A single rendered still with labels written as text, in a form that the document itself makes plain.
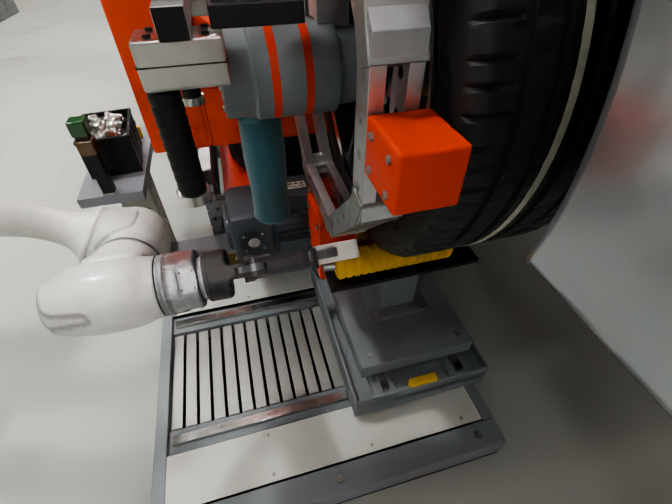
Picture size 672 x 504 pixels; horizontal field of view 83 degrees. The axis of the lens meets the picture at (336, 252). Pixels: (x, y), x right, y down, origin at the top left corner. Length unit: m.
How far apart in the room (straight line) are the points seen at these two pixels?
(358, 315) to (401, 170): 0.72
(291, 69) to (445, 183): 0.31
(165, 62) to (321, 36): 0.25
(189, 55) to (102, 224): 0.34
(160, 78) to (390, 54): 0.23
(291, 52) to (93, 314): 0.44
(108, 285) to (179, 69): 0.29
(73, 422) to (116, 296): 0.81
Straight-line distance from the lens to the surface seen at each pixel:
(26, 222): 0.73
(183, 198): 0.54
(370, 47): 0.40
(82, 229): 0.71
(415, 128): 0.40
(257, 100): 0.61
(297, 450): 1.04
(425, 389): 1.05
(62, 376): 1.45
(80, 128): 1.13
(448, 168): 0.38
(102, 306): 0.58
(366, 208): 0.49
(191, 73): 0.46
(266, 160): 0.82
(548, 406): 1.30
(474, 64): 0.41
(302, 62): 0.61
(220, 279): 0.56
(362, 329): 1.02
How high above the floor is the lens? 1.05
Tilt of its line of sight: 43 degrees down
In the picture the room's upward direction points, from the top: straight up
